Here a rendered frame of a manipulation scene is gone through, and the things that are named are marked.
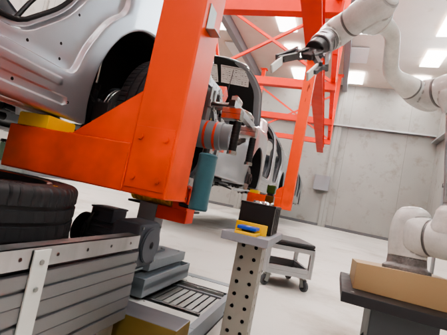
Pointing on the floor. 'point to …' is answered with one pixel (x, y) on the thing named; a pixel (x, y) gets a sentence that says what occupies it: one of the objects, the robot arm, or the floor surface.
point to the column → (243, 290)
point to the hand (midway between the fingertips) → (290, 71)
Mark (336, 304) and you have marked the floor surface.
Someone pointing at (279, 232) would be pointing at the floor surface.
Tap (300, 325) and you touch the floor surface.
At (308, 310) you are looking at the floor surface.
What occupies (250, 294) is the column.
